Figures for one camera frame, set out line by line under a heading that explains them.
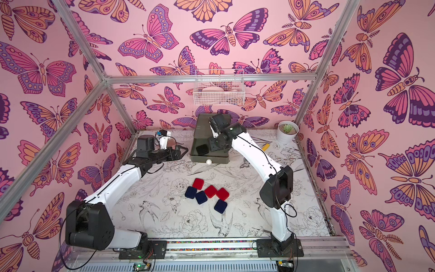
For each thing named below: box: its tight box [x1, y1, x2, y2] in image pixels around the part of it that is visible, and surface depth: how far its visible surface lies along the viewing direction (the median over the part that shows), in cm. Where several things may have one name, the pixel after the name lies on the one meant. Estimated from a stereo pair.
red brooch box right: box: [216, 187, 230, 202], surface depth 92 cm
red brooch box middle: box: [204, 184, 218, 199], surface depth 92 cm
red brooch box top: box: [192, 177, 205, 190], surface depth 96 cm
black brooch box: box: [195, 143, 210, 156], surface depth 92 cm
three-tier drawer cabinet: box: [189, 113, 230, 164], surface depth 91 cm
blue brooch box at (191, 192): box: [184, 186, 198, 199], surface depth 92 cm
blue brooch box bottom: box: [214, 198, 228, 214], surface depth 87 cm
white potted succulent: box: [276, 120, 300, 144], surface depth 108 cm
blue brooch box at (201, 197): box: [195, 190, 208, 205], surface depth 89 cm
